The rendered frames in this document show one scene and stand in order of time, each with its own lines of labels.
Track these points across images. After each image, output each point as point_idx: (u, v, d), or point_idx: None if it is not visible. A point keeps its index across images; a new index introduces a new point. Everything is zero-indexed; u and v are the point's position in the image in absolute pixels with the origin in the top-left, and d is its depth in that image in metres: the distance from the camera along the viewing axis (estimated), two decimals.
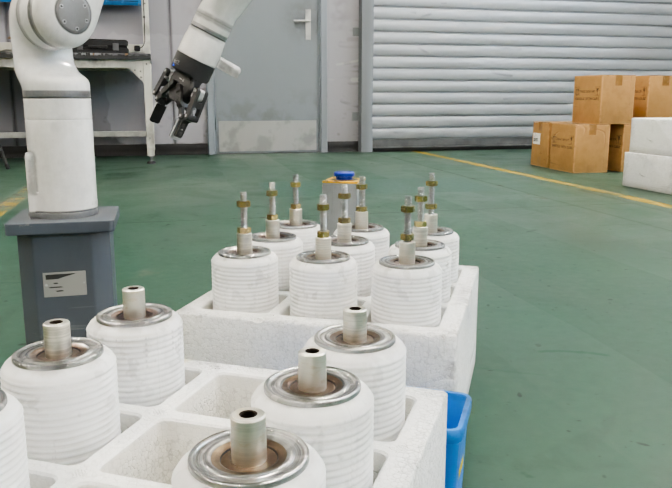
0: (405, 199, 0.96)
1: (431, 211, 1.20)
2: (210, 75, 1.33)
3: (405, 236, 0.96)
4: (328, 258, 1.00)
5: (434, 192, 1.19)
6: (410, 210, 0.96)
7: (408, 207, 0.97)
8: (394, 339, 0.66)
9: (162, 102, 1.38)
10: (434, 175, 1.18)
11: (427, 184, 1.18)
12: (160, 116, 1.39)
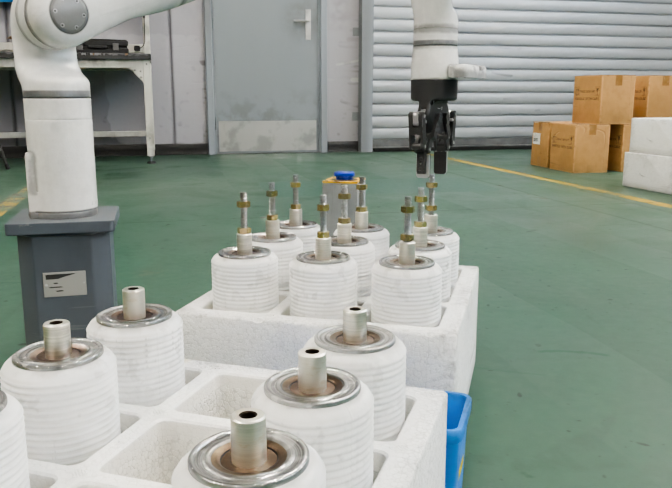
0: (405, 199, 0.96)
1: (432, 213, 1.19)
2: (439, 88, 1.12)
3: (405, 236, 0.96)
4: (328, 258, 1.00)
5: (430, 194, 1.19)
6: (410, 210, 0.96)
7: (408, 208, 0.97)
8: (394, 339, 0.66)
9: (440, 148, 1.20)
10: (430, 177, 1.18)
11: (431, 185, 1.20)
12: (443, 164, 1.20)
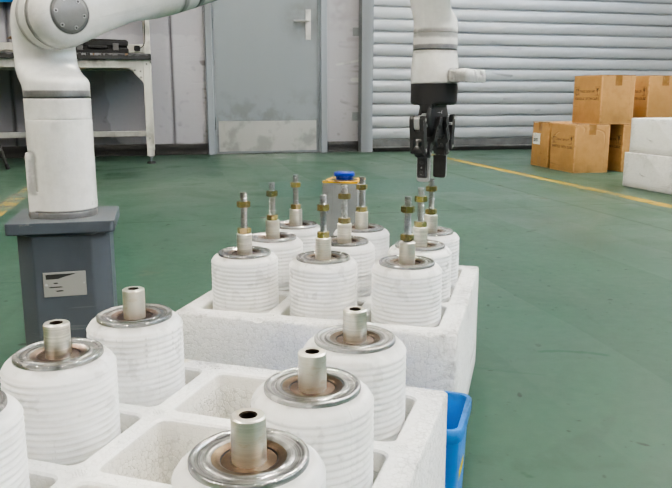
0: (405, 199, 0.96)
1: None
2: (440, 92, 1.12)
3: (405, 236, 0.96)
4: (328, 258, 1.00)
5: (428, 197, 1.19)
6: (410, 210, 0.96)
7: (408, 208, 0.97)
8: (394, 339, 0.66)
9: (439, 152, 1.21)
10: (429, 181, 1.18)
11: (434, 188, 1.19)
12: (443, 168, 1.21)
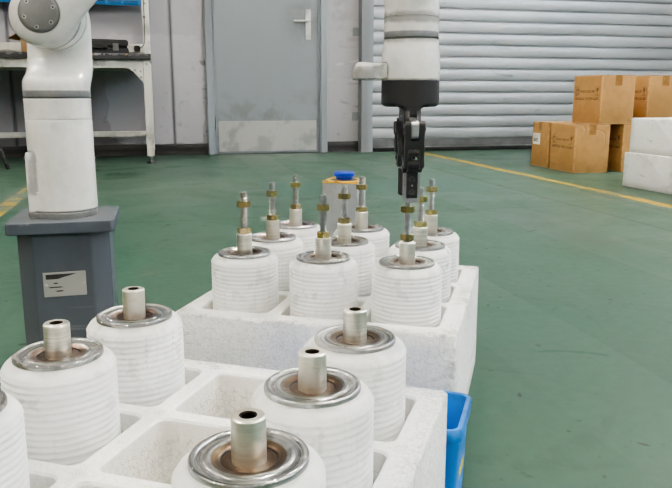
0: None
1: None
2: None
3: (405, 236, 0.96)
4: (328, 258, 1.00)
5: (432, 198, 1.19)
6: (410, 210, 0.96)
7: (408, 208, 0.97)
8: (394, 339, 0.66)
9: (411, 169, 0.92)
10: (432, 181, 1.18)
11: (427, 189, 1.19)
12: (405, 190, 0.93)
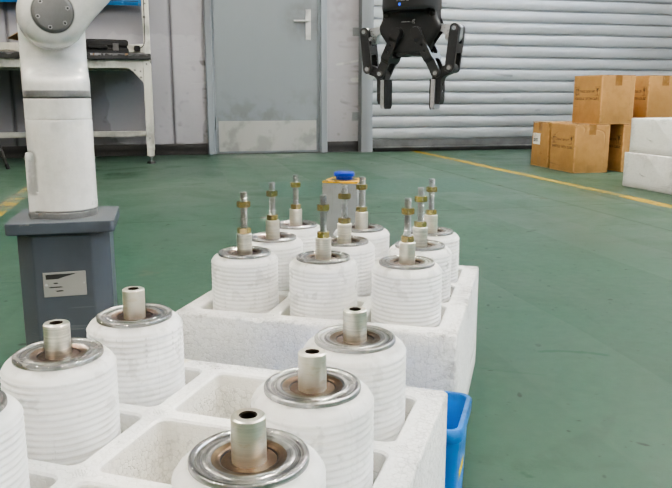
0: (411, 200, 0.96)
1: None
2: None
3: (413, 236, 0.98)
4: (328, 258, 1.00)
5: (432, 198, 1.19)
6: (409, 210, 0.97)
7: (402, 211, 0.96)
8: (394, 339, 0.66)
9: (387, 76, 0.95)
10: (432, 181, 1.18)
11: (427, 189, 1.19)
12: (390, 97, 0.96)
